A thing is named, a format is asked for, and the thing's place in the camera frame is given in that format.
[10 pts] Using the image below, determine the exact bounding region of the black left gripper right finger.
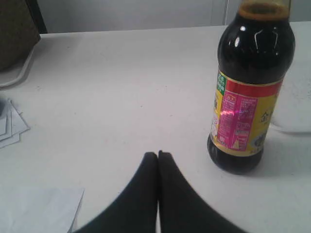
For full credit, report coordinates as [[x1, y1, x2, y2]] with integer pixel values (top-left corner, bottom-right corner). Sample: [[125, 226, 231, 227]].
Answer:
[[158, 151, 245, 233]]

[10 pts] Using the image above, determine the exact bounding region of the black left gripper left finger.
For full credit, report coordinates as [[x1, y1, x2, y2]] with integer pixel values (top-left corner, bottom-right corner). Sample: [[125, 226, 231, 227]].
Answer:
[[76, 152, 158, 233]]

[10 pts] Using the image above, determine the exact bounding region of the soy sauce bottle gold cap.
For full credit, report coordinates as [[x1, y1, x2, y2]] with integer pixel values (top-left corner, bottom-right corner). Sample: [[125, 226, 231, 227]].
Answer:
[[207, 0, 295, 175]]

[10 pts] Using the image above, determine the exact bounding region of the white paper sheet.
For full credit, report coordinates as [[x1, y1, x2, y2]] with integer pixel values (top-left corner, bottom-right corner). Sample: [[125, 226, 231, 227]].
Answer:
[[0, 186, 84, 233]]

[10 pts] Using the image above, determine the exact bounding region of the clear plastic item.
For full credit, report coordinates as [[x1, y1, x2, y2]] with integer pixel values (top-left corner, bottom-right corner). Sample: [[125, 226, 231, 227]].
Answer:
[[270, 108, 311, 134]]

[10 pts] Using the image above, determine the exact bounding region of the white paper sheets stack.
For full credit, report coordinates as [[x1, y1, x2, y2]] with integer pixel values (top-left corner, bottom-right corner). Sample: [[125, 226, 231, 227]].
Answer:
[[0, 98, 30, 149]]

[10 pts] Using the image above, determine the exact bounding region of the white plastic tray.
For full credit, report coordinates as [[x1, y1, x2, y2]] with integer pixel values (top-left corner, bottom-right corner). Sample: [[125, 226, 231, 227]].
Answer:
[[0, 48, 35, 88]]

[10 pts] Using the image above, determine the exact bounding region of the brown woven object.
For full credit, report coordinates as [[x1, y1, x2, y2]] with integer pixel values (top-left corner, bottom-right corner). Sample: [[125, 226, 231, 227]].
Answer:
[[0, 0, 47, 70]]

